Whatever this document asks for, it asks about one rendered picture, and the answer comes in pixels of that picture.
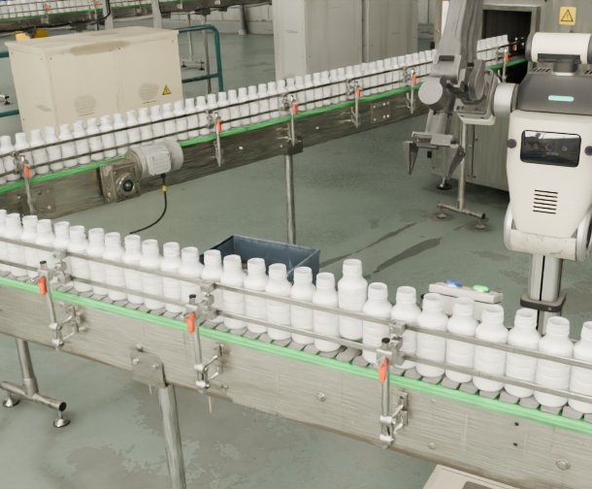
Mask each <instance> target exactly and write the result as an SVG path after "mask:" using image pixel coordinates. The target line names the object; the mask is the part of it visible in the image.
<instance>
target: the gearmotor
mask: <svg viewBox="0 0 592 489"><path fill-rule="evenodd" d="M182 164H183V153H182V149H181V146H180V145H179V144H178V143H177V142H176V141H175V140H167V141H163V142H158V143H151V144H147V145H143V146H139V147H134V148H129V149H128V150H127V151H126V152H125V154H124V158H121V159H117V160H114V161H110V162H105V163H103V164H102V165H99V167H100V174H101V181H102V189H103V194H104V198H105V202H106V203H107V204H111V203H112V201H113V200H114V201H115V202H116V203H118V202H122V201H125V200H129V199H132V198H136V197H139V196H141V188H140V181H139V179H145V178H148V177H152V176H156V175H160V174H161V175H160V177H161V178H162V179H163V191H164V199H165V208H164V212H163V213H162V215H161V216H160V217H159V218H158V219H157V220H156V221H155V222H154V223H152V224H150V225H149V226H147V227H145V228H142V229H140V230H137V231H133V232H130V233H129V234H134V233H137V232H140V231H143V230H146V229H148V228H149V227H151V226H153V225H154V224H156V223H157V222H158V221H159V220H160V219H161V218H162V217H163V216H164V214H165V212H166V209H167V196H166V185H165V178H166V175H165V173H167V172H170V171H174V170H177V169H179V168H180V167H181V166H182Z"/></svg>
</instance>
